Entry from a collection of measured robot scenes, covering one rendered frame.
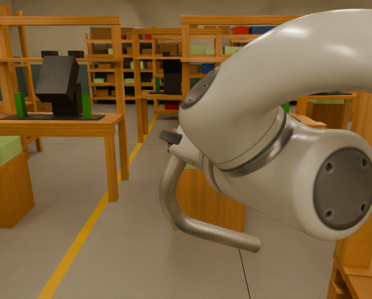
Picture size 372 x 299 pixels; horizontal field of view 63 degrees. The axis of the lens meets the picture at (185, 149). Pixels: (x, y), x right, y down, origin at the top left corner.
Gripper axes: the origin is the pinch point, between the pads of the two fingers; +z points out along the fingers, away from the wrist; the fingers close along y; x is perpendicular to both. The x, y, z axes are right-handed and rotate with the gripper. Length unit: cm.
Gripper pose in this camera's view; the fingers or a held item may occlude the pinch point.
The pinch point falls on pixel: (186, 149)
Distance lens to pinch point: 51.0
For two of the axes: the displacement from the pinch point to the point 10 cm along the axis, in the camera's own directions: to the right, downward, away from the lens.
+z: -3.7, -0.9, 9.3
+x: -4.2, 9.0, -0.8
